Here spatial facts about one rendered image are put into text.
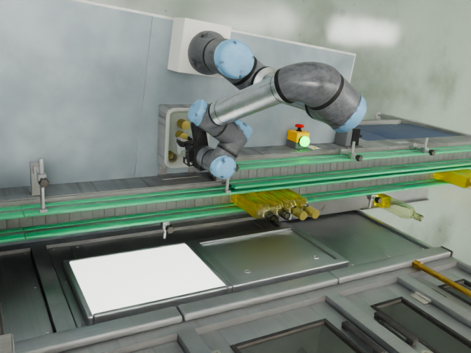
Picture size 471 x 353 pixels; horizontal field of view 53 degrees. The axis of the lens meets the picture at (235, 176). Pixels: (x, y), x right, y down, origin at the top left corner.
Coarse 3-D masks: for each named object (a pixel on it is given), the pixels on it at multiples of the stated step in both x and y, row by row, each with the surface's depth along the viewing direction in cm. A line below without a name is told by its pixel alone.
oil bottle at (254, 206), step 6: (234, 198) 184; (240, 198) 180; (246, 198) 176; (252, 198) 176; (258, 198) 177; (240, 204) 180; (246, 204) 176; (252, 204) 172; (258, 204) 171; (264, 204) 171; (246, 210) 177; (252, 210) 173; (258, 210) 170; (264, 210) 169; (270, 210) 171; (258, 216) 170
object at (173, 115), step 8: (168, 112) 167; (176, 112) 176; (184, 112) 178; (168, 120) 168; (176, 120) 177; (168, 128) 169; (176, 128) 178; (168, 136) 170; (192, 136) 183; (208, 136) 178; (168, 144) 171; (176, 144) 180; (208, 144) 179; (176, 152) 181; (184, 152) 183; (168, 160) 178; (176, 160) 179
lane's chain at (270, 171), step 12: (300, 156) 198; (408, 156) 231; (420, 156) 236; (432, 156) 240; (444, 156) 245; (456, 156) 250; (468, 156) 255; (264, 168) 190; (276, 168) 193; (288, 168) 196; (300, 168) 200; (312, 168) 203; (324, 168) 206; (336, 168) 210; (348, 168) 214
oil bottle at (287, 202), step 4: (268, 192) 184; (272, 192) 184; (276, 192) 185; (280, 192) 185; (276, 196) 180; (280, 196) 180; (284, 196) 181; (288, 196) 181; (280, 200) 177; (284, 200) 176; (288, 200) 176; (292, 200) 177; (284, 204) 175; (288, 204) 175; (292, 204) 175; (284, 208) 176; (288, 208) 175
